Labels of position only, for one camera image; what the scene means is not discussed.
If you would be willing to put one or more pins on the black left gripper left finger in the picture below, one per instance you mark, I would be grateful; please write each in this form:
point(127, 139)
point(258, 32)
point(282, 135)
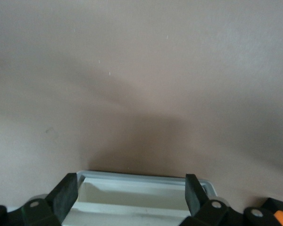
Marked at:
point(64, 197)

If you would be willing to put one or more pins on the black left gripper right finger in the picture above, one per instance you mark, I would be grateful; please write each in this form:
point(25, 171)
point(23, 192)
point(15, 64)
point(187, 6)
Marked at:
point(193, 197)

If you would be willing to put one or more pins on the white plastic drawer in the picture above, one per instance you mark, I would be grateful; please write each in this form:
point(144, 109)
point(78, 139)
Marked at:
point(132, 193)

